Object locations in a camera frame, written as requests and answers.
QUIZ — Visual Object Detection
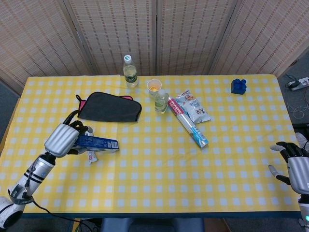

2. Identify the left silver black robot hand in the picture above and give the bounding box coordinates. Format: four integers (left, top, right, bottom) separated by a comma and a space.
44, 110, 94, 158

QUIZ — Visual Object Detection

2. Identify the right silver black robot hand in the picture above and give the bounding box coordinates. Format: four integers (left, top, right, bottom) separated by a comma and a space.
268, 141, 309, 194

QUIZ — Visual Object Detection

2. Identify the blue toothpaste box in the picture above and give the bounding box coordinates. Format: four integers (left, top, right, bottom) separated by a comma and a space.
72, 134, 120, 152

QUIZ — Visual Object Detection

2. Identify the plastic wrap box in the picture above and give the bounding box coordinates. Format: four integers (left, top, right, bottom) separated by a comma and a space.
167, 96, 209, 149

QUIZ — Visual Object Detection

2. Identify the grey fabric item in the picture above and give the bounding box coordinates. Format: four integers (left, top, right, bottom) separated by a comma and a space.
295, 132, 309, 148

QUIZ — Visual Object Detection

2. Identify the grey and pink cloth pouch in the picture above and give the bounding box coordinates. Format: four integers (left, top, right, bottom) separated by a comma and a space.
75, 91, 142, 123

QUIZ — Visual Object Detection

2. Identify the white power strip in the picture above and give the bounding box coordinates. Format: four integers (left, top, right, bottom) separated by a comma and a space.
286, 77, 309, 91

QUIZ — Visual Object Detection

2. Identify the green-label water bottle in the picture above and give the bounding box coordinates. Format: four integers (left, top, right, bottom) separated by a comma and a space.
123, 54, 139, 89

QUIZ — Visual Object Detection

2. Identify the yellow checkered tablecloth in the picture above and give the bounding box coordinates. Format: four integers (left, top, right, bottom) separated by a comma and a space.
0, 74, 302, 215

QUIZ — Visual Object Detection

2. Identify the blue toy building brick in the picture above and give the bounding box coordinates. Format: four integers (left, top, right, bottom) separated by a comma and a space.
230, 78, 248, 95

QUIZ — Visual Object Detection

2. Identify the small clear plastic bottle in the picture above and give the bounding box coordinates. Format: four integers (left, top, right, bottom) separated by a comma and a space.
154, 89, 169, 115

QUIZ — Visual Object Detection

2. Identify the white paper cup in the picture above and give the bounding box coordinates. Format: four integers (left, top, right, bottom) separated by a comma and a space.
147, 79, 162, 99

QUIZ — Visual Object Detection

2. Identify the bamboo folding screen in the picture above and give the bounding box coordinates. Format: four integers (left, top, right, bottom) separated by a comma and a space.
0, 0, 309, 95

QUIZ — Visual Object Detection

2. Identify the light blue snack bag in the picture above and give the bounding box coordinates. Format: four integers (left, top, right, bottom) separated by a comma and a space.
174, 89, 212, 124

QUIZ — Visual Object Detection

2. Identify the blue grey chair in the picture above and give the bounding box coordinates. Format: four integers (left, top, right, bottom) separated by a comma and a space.
100, 217, 205, 232

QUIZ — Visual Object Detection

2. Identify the thin white cable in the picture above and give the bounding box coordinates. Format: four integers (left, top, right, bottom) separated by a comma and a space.
287, 102, 309, 119

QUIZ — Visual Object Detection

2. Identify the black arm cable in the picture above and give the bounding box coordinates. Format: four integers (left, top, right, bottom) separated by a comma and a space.
23, 166, 97, 232

